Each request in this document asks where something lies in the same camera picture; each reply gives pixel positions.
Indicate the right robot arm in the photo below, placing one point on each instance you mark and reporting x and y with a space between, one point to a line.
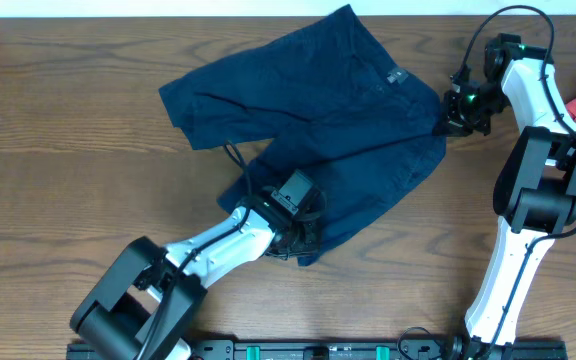
534 195

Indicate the navy blue shorts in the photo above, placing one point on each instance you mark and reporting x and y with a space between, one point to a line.
329 101

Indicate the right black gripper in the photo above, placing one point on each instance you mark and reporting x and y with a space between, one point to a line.
451 124

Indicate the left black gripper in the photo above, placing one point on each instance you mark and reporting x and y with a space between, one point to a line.
295 242

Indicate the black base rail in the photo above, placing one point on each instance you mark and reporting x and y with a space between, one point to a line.
410 348

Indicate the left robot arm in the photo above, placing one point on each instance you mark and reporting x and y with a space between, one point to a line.
141 306

